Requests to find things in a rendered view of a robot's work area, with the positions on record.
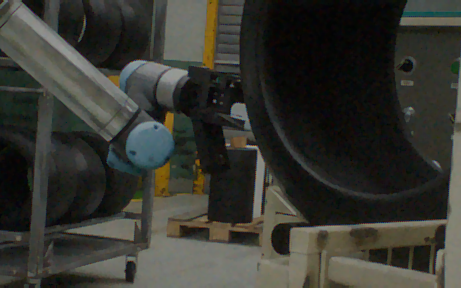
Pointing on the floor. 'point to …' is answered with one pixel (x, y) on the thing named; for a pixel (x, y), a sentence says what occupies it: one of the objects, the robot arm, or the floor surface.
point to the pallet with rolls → (230, 199)
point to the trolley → (60, 155)
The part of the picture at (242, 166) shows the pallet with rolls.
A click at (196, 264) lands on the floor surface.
